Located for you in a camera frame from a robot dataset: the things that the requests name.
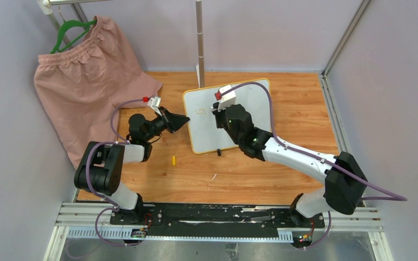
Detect metal stand pole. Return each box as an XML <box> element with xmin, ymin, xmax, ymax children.
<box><xmin>195</xmin><ymin>0</ymin><xmax>205</xmax><ymax>88</ymax></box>

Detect green clothes hanger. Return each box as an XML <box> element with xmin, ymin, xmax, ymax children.
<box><xmin>49</xmin><ymin>18</ymin><xmax>98</xmax><ymax>55</ymax></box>

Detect yellow framed whiteboard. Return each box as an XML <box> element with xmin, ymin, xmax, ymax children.
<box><xmin>182</xmin><ymin>84</ymin><xmax>271</xmax><ymax>154</ymax></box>

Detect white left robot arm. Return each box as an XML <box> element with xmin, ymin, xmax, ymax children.
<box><xmin>74</xmin><ymin>107</ymin><xmax>190</xmax><ymax>225</ymax></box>

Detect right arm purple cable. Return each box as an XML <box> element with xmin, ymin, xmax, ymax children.
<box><xmin>218</xmin><ymin>81</ymin><xmax>408</xmax><ymax>202</ymax></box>

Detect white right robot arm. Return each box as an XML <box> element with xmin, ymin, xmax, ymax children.
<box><xmin>212</xmin><ymin>102</ymin><xmax>367</xmax><ymax>227</ymax></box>

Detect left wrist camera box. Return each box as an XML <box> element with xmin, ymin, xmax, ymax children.
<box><xmin>142</xmin><ymin>95</ymin><xmax>162</xmax><ymax>115</ymax></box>

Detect pink cloth shorts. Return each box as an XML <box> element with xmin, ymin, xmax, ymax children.
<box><xmin>34</xmin><ymin>16</ymin><xmax>163</xmax><ymax>167</ymax></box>

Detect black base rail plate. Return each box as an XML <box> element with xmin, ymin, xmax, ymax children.
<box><xmin>110</xmin><ymin>202</ymin><xmax>325</xmax><ymax>239</ymax></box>

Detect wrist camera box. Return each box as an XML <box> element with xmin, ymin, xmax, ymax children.
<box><xmin>214</xmin><ymin>85</ymin><xmax>236</xmax><ymax>111</ymax></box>
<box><xmin>142</xmin><ymin>95</ymin><xmax>162</xmax><ymax>115</ymax></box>

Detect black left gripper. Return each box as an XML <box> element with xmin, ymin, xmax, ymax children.
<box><xmin>144</xmin><ymin>107</ymin><xmax>189</xmax><ymax>142</ymax></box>

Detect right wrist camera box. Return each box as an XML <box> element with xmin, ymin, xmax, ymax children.
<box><xmin>214</xmin><ymin>85</ymin><xmax>236</xmax><ymax>111</ymax></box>

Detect aluminium frame post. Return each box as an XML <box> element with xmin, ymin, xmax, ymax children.
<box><xmin>322</xmin><ymin>0</ymin><xmax>373</xmax><ymax>77</ymax></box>

